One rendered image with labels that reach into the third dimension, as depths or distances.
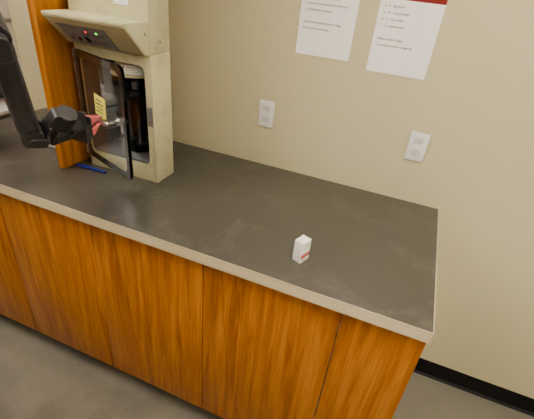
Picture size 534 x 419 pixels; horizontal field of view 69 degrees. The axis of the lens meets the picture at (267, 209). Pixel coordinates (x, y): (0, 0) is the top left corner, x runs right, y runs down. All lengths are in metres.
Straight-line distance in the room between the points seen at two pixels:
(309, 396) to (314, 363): 0.17
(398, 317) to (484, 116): 0.82
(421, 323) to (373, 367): 0.24
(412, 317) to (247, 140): 1.07
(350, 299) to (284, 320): 0.25
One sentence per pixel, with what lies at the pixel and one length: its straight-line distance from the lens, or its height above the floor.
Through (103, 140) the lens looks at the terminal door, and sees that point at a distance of 1.58.
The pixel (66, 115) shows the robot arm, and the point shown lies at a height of 1.27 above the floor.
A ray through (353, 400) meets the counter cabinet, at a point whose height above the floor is 0.53.
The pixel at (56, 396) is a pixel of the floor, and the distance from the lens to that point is 2.12.
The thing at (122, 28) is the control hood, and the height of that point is 1.50.
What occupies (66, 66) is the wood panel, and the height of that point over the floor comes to 1.32.
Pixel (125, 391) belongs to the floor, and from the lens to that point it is 2.05.
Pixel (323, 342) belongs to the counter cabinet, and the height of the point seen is 0.74.
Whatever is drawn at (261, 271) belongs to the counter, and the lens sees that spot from 1.14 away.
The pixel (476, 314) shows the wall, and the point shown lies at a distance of 2.02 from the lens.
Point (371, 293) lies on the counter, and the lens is 1.15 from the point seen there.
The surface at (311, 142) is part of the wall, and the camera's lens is 1.70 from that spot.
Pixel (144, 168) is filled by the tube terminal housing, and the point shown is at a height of 0.99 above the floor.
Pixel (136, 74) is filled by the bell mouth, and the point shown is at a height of 1.33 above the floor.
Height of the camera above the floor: 1.67
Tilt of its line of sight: 31 degrees down
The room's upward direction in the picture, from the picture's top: 6 degrees clockwise
